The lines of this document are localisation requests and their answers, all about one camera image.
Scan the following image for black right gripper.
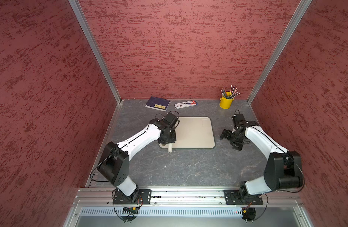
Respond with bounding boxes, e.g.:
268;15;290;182
219;129;245;150

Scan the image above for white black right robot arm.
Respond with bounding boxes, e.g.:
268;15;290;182
220;121;305;196

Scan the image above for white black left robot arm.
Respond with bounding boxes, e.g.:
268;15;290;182
97;114;180;197

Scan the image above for beige cutting board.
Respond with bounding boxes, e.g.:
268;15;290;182
171;116;215;151

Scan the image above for white blue pen box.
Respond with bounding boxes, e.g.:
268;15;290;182
174;100;198;109

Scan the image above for dark purple book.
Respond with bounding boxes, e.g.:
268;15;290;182
145;96;171;112

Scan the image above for yellow pen bucket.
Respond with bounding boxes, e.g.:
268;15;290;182
219;96;234;109

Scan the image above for pens in bucket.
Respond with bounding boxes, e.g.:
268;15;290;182
220;85;240;99

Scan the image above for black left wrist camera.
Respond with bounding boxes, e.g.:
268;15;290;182
163;112;179;129

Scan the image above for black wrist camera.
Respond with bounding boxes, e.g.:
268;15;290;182
232;113;246;127
163;112;179;129

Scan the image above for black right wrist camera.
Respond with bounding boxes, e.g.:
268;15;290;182
232;113;246;127

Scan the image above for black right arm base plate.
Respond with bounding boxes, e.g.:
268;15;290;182
223;190;264;206

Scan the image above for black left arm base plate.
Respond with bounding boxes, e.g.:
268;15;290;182
113;189;152;205

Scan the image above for aluminium front rail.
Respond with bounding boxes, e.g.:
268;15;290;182
73;186;304;208

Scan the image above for aluminium right corner post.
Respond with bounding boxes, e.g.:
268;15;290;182
247;0;312;105

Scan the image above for aluminium corner post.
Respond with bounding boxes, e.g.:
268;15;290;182
247;0;312;105
69;0;122;104

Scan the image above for aluminium left corner post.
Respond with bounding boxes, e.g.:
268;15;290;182
69;0;122;104

